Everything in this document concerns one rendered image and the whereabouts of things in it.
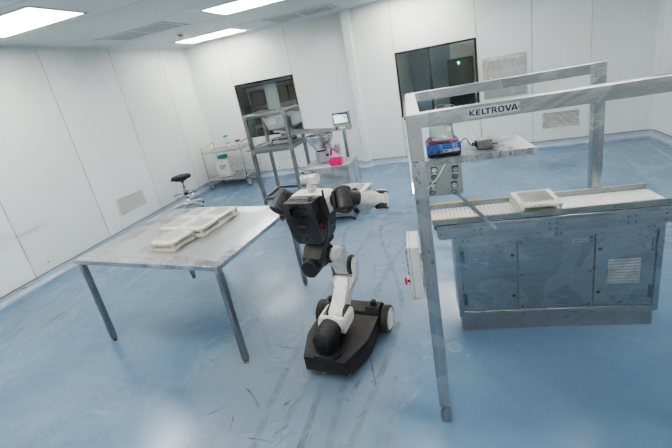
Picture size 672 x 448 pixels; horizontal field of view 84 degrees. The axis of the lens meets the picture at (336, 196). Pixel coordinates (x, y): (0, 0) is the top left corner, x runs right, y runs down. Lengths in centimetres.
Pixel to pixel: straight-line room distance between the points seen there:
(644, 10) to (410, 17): 347
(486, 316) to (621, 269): 87
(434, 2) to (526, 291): 547
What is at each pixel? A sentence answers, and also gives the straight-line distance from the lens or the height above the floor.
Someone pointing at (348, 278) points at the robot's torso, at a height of 48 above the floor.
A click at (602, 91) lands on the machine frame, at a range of 173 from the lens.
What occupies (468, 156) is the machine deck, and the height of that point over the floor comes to 129.
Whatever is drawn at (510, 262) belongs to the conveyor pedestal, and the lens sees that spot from 273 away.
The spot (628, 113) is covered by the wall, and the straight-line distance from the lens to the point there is 791.
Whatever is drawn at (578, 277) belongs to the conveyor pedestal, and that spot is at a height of 38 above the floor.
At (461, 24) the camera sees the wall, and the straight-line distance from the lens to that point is 727.
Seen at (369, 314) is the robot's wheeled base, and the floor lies 18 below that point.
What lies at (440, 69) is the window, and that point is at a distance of 726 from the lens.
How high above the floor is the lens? 189
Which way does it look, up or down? 18 degrees down
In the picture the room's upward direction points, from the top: 11 degrees counter-clockwise
